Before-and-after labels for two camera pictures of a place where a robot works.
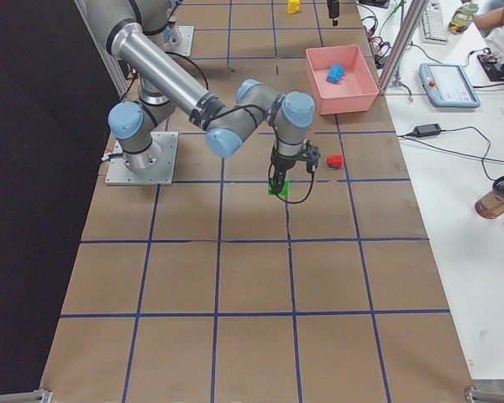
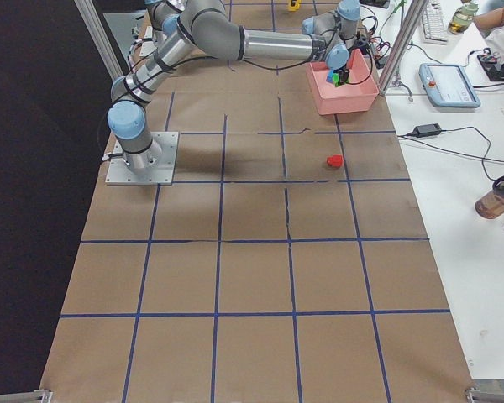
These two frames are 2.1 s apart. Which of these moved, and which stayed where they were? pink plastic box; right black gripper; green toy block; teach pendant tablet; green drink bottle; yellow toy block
Moved: right black gripper; green toy block
Stayed: teach pendant tablet; pink plastic box; yellow toy block; green drink bottle
